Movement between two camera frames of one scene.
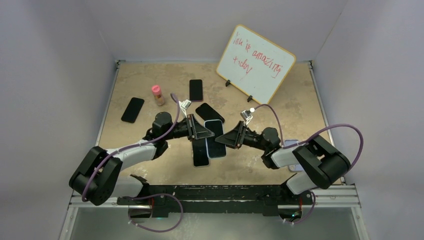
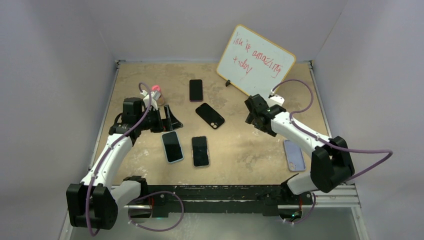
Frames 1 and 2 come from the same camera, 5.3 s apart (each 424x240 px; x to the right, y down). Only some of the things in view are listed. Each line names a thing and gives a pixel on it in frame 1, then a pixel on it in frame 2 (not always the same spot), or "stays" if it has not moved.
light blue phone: x=215 y=149 -> x=173 y=149
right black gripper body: x=251 y=139 -> x=250 y=120
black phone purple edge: x=196 y=90 stays
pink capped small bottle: x=156 y=90 stays
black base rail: x=215 y=199 stays
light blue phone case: x=215 y=149 -> x=179 y=145
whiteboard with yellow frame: x=254 y=64 stays
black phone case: x=206 y=112 stays
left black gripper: x=198 y=131 -> x=171 y=123
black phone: x=200 y=154 stays
